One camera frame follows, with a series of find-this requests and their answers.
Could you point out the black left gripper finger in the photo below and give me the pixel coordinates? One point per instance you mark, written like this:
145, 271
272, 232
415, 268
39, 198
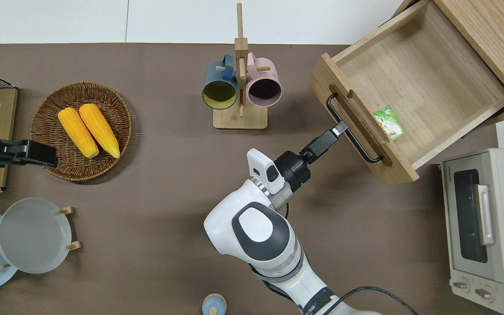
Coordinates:
42, 154

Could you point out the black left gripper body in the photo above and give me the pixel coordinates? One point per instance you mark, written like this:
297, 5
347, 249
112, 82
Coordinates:
2, 153

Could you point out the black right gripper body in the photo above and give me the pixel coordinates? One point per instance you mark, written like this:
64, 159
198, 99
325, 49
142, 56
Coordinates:
295, 170

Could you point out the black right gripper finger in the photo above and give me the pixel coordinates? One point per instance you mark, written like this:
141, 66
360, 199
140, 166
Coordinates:
340, 129

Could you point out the light wooden drawer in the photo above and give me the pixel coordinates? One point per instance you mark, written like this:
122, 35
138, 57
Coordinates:
418, 65

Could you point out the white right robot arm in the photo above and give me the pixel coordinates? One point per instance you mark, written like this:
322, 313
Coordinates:
256, 227

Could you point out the brown wicker basket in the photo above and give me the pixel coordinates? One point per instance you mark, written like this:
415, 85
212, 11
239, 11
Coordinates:
59, 168

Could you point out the yellow corn cob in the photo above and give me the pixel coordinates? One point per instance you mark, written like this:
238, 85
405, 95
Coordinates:
77, 131
99, 129

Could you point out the green snack packet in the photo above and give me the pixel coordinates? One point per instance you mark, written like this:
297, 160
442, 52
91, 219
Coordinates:
390, 122

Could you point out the wooden mug rack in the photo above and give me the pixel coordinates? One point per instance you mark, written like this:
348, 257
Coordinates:
239, 120

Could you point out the grey plate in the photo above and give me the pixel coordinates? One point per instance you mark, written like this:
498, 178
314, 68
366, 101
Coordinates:
33, 236

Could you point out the pink mug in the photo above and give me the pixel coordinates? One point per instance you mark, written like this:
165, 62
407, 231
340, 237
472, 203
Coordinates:
264, 87

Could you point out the wooden plate rack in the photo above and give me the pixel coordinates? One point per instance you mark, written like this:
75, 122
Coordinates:
73, 246

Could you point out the dark blue mug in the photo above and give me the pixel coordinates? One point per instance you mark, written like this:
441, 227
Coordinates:
219, 92

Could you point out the brown table mat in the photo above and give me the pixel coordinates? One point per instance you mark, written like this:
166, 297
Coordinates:
155, 197

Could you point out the light blue call bell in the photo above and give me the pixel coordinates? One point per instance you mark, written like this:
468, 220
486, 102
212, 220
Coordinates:
214, 305

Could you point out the light wooden cabinet housing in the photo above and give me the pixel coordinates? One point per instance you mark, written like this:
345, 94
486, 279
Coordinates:
492, 39

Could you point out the white oven knob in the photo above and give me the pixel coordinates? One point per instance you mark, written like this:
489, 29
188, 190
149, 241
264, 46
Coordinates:
484, 294
461, 285

